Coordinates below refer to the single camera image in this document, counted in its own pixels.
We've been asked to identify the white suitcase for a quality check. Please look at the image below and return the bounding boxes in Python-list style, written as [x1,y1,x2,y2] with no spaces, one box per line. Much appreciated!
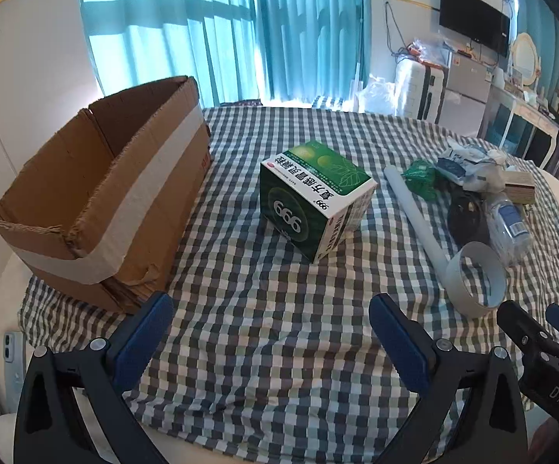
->
[394,58,449,124]

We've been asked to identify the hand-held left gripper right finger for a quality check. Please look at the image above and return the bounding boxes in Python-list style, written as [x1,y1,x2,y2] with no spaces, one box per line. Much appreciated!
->
[369,292,529,464]

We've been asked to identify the dark bead bracelet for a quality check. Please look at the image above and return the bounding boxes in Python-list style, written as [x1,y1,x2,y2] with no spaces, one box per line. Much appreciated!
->
[448,188,492,247]

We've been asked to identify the white oval mirror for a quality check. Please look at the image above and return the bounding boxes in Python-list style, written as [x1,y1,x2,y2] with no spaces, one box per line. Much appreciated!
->
[509,33,541,90]

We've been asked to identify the brown cardboard box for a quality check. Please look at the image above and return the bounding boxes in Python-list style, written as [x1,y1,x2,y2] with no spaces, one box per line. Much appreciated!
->
[0,76,213,314]

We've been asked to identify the black wall television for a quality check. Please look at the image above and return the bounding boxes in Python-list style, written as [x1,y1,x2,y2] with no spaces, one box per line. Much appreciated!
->
[439,0,511,58]

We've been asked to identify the green crinkled packet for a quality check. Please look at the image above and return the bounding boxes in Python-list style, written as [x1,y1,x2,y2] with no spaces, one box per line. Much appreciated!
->
[401,159,439,200]

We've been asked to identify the silver mini fridge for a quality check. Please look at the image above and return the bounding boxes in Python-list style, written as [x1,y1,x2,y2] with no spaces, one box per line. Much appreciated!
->
[436,53,495,138]

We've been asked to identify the light blue phone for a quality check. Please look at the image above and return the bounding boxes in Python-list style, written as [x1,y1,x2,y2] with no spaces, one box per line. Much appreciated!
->
[2,331,23,380]

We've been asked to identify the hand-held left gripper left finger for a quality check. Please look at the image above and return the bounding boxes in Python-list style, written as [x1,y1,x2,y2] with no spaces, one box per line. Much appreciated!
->
[14,291,175,464]

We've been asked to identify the clear plastic bottle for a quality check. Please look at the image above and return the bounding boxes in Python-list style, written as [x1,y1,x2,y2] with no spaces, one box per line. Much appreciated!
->
[485,192,534,266]

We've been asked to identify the light teal window curtain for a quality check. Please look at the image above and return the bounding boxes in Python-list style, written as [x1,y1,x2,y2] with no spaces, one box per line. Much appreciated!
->
[74,0,261,107]

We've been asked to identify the blue and white tissue pack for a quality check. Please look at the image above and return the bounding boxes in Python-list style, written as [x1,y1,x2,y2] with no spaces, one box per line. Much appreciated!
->
[436,147,483,184]

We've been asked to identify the small wooden box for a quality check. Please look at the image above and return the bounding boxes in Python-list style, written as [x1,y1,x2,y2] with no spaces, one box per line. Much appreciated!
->
[502,170,537,205]

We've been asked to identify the white tape roll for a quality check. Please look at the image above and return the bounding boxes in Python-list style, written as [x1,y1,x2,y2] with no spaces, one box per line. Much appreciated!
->
[446,242,508,319]

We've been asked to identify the blue bin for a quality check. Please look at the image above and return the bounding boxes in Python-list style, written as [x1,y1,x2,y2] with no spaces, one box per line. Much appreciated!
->
[487,101,522,150]

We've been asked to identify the large clear water jug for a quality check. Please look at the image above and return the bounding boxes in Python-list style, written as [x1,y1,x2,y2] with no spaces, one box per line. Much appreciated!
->
[357,75,399,117]

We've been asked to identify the white plastic tube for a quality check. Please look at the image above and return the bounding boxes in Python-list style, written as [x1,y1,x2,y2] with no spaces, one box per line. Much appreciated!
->
[383,165,459,276]

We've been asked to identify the teal wall curtain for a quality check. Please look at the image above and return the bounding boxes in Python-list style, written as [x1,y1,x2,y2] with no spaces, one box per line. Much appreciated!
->
[516,0,559,97]

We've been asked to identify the white dressing table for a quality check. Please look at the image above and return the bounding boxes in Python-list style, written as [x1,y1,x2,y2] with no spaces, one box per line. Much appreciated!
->
[477,84,559,165]

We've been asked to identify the green and white medicine box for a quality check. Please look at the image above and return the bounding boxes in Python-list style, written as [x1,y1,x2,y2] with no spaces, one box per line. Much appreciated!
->
[260,140,378,265]

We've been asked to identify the black wall cable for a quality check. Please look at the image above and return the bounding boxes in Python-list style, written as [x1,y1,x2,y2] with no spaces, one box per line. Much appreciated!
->
[385,2,408,59]

